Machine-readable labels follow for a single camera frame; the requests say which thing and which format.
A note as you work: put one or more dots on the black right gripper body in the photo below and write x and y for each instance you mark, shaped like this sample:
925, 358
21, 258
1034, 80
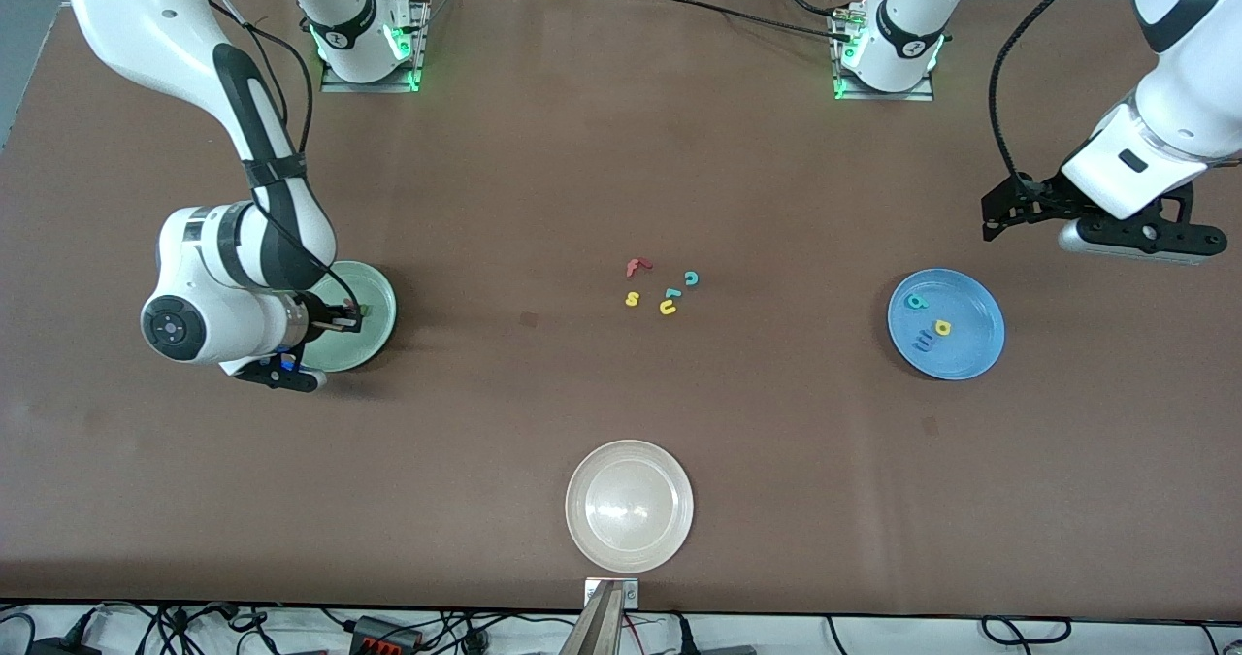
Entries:
315, 316

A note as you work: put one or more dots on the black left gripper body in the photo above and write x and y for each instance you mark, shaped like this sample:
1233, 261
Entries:
1043, 199

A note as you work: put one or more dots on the teal letter a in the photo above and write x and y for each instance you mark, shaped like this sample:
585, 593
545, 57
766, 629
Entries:
916, 301

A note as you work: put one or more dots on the yellow letter p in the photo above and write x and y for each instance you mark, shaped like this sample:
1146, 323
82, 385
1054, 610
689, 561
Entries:
941, 327

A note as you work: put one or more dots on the blue letter m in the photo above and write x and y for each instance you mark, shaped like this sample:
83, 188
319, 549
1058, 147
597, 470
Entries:
924, 343

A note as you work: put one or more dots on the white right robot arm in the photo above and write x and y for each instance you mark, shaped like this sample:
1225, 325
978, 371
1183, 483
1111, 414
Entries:
155, 15

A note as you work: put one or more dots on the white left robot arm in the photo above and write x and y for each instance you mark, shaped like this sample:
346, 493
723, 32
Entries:
1184, 112

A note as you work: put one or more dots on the green plate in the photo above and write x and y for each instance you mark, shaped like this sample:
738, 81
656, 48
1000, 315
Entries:
374, 344

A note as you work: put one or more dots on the blue plate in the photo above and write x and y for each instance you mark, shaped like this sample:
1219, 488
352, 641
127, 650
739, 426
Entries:
970, 344

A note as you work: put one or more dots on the red letter f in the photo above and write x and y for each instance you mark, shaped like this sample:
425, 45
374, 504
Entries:
634, 268

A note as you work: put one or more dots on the black orange power strip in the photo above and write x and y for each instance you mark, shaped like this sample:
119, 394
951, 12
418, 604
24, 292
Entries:
386, 634

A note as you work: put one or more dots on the white plate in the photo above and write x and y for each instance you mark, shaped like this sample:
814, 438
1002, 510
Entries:
630, 507

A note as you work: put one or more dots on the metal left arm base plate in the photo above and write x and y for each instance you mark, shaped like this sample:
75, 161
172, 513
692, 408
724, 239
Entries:
924, 92

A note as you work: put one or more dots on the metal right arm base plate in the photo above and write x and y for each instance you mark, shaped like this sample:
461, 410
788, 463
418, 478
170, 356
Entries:
412, 63

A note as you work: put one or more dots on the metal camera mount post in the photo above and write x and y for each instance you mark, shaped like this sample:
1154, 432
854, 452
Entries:
597, 626

